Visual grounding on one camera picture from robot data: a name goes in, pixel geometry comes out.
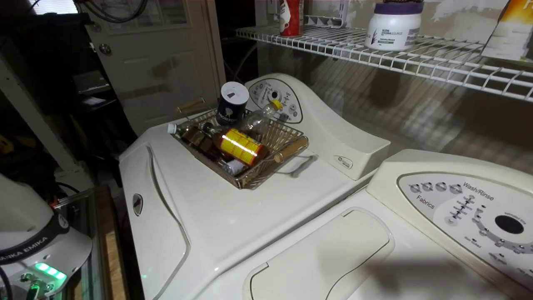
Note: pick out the red and white bottle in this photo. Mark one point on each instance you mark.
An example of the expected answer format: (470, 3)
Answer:
(294, 23)

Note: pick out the dark bottle white cap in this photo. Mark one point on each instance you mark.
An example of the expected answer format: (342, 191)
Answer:
(189, 136)

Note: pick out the clear glass jar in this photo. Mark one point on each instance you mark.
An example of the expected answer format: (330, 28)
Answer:
(260, 121)

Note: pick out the small white tin can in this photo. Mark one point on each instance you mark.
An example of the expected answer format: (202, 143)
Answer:
(235, 168)

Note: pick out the yellow washer knob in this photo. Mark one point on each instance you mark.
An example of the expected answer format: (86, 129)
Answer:
(275, 104)

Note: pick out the dark blue salt canister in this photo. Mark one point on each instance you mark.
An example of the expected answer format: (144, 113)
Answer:
(230, 109)

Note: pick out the white washing machine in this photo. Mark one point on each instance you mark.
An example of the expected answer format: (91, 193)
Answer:
(222, 223)

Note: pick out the white clothes dryer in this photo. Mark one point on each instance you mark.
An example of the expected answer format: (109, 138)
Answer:
(344, 251)

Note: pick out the white panelled door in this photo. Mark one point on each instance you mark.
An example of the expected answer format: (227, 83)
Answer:
(155, 68)

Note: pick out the white jar purple lid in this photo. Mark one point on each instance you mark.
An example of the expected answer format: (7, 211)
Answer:
(394, 31)

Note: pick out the wooden robot platform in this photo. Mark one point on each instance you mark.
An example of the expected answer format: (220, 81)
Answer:
(114, 261)

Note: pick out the orange cardboard box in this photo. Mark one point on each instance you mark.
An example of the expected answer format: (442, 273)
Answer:
(510, 34)

